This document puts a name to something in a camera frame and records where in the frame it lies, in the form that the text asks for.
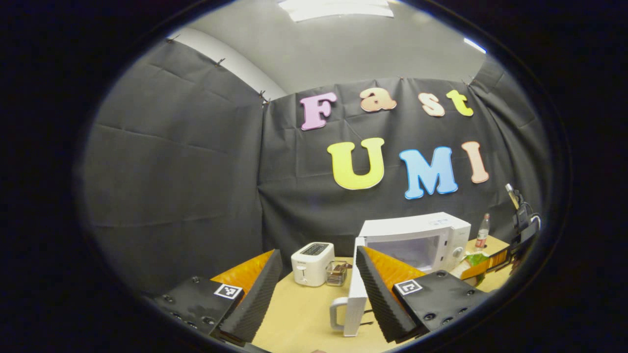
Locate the white toaster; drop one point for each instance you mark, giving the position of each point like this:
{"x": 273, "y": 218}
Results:
{"x": 311, "y": 264}

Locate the clear bottle with red label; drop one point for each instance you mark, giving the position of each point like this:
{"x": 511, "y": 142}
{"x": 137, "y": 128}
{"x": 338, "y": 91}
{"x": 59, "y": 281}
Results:
{"x": 483, "y": 233}

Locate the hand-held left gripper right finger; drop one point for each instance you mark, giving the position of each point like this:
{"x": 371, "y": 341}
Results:
{"x": 380, "y": 299}

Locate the large ceiling light panel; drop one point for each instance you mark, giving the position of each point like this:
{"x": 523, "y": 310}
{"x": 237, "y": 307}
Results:
{"x": 338, "y": 9}

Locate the white microwave oven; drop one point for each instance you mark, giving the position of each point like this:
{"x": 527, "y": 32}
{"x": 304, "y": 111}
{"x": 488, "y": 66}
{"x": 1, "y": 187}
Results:
{"x": 417, "y": 230}

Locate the black backdrop cloth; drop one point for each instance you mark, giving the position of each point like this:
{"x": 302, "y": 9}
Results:
{"x": 171, "y": 171}

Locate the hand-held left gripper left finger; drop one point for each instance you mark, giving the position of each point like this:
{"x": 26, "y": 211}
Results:
{"x": 255, "y": 299}

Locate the sandwich with green lettuce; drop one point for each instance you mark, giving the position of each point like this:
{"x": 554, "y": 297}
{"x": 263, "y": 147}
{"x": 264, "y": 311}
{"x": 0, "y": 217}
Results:
{"x": 473, "y": 259}

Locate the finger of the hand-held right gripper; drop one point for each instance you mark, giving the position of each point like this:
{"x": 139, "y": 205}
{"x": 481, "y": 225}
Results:
{"x": 490, "y": 264}

